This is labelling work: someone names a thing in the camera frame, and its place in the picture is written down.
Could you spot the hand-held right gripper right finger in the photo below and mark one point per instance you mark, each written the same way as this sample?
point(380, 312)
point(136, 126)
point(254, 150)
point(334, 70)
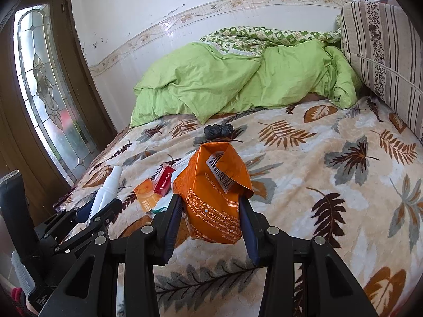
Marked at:
point(248, 232)

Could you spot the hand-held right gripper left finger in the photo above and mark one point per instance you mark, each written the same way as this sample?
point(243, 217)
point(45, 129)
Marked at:
point(173, 226)

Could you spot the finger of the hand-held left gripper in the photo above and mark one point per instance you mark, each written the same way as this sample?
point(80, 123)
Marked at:
point(107, 213)
point(82, 212)

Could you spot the white plastic bottle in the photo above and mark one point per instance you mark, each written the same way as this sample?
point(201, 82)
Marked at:
point(110, 185)

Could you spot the red cigarette pack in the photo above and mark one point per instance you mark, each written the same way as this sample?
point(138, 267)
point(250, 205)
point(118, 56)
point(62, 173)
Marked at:
point(164, 180)

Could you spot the orange plastic bag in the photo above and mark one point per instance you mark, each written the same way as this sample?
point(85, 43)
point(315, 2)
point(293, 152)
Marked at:
point(211, 191)

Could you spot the small orange box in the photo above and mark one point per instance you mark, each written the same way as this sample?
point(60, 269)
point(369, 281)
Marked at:
point(147, 195)

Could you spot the leaf print blanket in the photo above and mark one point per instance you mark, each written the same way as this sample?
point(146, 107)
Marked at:
point(314, 171)

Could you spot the black crumpled bag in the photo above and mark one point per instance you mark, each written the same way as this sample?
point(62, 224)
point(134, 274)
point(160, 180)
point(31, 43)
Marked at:
point(218, 131)

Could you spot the green quilt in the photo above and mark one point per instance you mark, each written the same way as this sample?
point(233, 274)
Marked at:
point(214, 79)

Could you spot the striped floral cushion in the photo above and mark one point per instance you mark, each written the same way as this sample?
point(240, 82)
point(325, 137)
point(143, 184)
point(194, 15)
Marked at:
point(380, 56)

